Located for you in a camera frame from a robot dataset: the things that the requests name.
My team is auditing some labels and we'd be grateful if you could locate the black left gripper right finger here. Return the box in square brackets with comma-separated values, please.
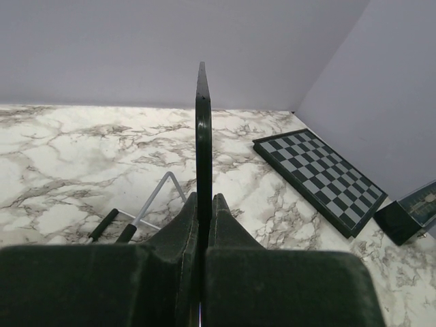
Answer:
[203, 194, 385, 326]

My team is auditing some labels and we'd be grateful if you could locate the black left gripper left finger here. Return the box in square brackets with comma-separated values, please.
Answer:
[1, 193, 200, 326]

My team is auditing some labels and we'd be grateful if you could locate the black framed whiteboard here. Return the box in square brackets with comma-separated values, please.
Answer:
[195, 61, 213, 326]

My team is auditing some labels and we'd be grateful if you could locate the black grey chessboard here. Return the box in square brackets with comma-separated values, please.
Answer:
[253, 129, 387, 238]

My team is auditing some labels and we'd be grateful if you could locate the black metronome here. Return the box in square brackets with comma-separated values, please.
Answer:
[373, 181, 435, 246]

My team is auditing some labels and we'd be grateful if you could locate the silver wire whiteboard stand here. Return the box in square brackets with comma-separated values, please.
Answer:
[85, 171, 187, 245]

